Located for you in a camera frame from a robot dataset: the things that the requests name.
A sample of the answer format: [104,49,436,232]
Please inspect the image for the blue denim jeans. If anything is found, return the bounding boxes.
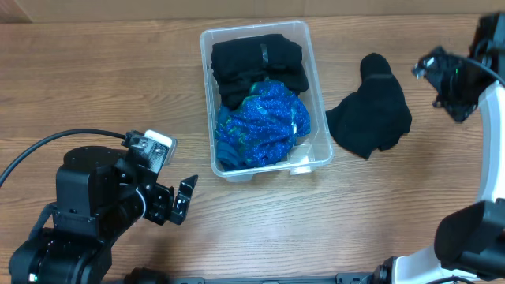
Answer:
[215,105,245,171]

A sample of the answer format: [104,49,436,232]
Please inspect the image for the black sock garment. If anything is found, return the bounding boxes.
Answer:
[326,53,412,159]

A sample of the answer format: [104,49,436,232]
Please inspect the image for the black taped garment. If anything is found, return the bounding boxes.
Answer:
[213,69,309,110]

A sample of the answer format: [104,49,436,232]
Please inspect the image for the shiny blue sequin garment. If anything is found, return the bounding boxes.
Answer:
[225,80,311,169]

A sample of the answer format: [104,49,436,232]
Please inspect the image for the small black garment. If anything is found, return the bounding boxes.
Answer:
[211,34,302,78]

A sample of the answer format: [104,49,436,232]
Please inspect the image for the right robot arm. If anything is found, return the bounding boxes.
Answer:
[359,12,504,284]

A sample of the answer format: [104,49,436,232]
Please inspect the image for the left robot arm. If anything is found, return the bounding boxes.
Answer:
[9,130,198,283]

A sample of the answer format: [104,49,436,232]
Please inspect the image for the clear plastic storage bin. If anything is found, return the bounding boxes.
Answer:
[200,20,334,183]

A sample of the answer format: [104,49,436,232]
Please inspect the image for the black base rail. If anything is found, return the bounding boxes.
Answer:
[119,267,374,284]

